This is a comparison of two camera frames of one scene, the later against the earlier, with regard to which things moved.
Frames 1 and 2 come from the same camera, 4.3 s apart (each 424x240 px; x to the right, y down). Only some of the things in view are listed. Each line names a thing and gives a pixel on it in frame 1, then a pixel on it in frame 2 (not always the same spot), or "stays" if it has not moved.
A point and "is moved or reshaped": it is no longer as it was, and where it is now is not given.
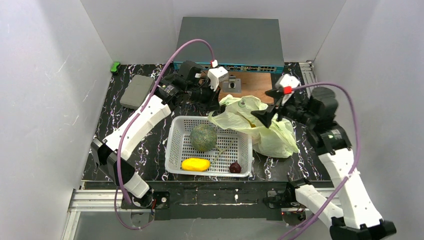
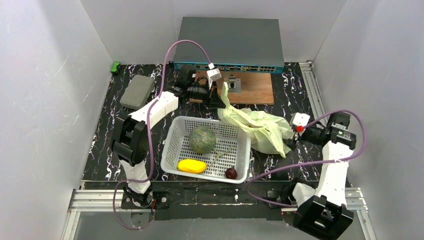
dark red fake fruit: (235, 167) → (231, 173)
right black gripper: (276, 109) → (294, 138)
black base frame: (215, 199) stays
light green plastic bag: (276, 141) is moved or reshaped
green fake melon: (203, 137) stays
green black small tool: (114, 68) stays
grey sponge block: (136, 91) stays
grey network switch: (240, 44) stays
